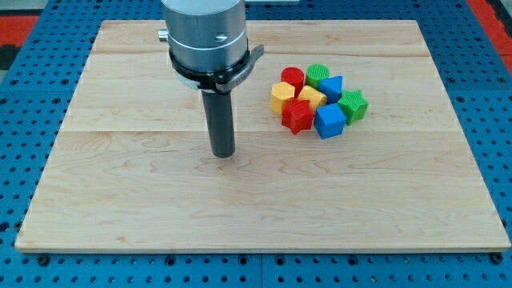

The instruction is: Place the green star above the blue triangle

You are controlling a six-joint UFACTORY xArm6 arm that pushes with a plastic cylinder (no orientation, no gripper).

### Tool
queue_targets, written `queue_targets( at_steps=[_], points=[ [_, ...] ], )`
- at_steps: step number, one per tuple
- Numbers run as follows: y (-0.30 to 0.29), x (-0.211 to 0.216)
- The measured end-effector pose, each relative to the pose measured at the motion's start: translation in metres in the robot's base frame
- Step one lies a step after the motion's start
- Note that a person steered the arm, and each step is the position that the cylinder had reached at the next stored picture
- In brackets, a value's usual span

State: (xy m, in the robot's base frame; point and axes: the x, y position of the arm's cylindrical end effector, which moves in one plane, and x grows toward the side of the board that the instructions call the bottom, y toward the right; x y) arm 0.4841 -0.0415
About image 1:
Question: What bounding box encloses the blue cube block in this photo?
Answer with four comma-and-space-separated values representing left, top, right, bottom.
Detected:
314, 104, 346, 139

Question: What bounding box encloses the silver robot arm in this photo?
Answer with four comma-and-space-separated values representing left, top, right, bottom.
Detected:
158, 0, 264, 158

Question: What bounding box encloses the green cylinder block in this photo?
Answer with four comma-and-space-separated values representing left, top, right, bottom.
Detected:
305, 63, 330, 89

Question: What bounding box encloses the green star block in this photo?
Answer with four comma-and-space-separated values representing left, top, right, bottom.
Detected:
338, 90, 369, 126

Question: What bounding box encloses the red cylinder block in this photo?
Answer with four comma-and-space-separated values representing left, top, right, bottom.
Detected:
280, 66, 305, 97

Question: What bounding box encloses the wooden board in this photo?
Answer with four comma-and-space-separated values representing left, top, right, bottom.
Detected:
15, 20, 510, 254

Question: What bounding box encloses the blue triangle block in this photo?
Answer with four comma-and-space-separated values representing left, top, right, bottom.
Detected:
318, 75, 343, 104

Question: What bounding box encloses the red star block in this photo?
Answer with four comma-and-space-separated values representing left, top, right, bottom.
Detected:
282, 99, 314, 134

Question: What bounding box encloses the yellow cube block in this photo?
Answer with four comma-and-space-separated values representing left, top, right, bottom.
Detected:
298, 86, 327, 112

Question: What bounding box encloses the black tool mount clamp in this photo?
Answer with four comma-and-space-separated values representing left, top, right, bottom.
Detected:
169, 44, 265, 94

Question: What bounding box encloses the yellow hexagon block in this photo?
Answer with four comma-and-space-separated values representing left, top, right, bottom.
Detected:
270, 82, 295, 114

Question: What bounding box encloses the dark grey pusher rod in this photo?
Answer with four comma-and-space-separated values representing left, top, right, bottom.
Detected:
202, 90, 235, 158

